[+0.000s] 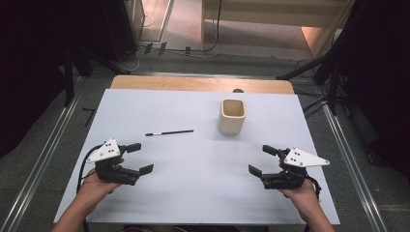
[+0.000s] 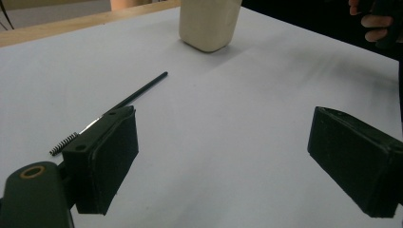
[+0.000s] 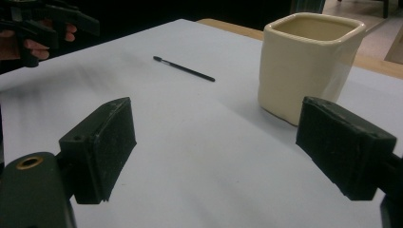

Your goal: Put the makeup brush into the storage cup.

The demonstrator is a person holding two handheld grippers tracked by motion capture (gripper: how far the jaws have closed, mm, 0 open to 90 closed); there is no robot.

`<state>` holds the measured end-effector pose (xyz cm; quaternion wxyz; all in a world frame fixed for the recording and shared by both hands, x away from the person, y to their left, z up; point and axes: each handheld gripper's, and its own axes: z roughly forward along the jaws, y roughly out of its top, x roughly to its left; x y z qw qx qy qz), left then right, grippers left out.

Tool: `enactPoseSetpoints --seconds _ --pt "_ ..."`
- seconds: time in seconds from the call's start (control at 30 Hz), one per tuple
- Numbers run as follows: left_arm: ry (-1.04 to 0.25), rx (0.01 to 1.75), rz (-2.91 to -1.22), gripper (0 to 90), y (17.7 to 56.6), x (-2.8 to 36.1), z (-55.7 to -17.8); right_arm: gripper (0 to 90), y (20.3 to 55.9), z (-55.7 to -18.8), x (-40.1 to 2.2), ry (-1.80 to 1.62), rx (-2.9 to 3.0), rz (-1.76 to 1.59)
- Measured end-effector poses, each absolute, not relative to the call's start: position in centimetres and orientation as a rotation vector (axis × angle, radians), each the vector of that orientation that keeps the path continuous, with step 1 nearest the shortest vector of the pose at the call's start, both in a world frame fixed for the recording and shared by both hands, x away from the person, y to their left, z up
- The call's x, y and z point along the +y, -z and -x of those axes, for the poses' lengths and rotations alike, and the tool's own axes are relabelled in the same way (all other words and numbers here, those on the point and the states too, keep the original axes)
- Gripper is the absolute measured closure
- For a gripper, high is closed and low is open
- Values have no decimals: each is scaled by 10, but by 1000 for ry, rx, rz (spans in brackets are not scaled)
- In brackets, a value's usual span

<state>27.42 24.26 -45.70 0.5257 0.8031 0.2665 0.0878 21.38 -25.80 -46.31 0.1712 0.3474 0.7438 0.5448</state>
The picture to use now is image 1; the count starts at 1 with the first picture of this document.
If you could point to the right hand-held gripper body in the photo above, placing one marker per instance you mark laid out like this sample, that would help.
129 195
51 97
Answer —
290 179

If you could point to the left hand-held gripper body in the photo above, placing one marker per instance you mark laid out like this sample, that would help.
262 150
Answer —
111 172

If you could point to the black pen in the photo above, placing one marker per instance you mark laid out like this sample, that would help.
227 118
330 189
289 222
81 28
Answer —
170 132

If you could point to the person's right hand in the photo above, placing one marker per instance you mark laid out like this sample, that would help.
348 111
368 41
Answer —
304 199

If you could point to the person's left hand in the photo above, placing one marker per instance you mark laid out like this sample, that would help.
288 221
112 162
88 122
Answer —
93 191

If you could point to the cream square cup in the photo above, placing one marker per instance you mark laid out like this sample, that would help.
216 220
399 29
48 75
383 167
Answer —
230 124

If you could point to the wooden table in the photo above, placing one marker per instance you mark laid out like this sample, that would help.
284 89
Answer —
193 84

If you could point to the black metal stand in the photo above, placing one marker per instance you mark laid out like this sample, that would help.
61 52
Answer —
68 80

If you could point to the black tripod stand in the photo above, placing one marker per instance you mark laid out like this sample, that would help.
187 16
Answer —
325 71

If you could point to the black cabinet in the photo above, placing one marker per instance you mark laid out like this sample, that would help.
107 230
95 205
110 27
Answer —
122 29

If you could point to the light wooden furniture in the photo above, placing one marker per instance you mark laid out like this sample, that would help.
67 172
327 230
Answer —
270 13

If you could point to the metal floor rail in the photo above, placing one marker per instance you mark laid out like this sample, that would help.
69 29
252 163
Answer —
354 170
38 167

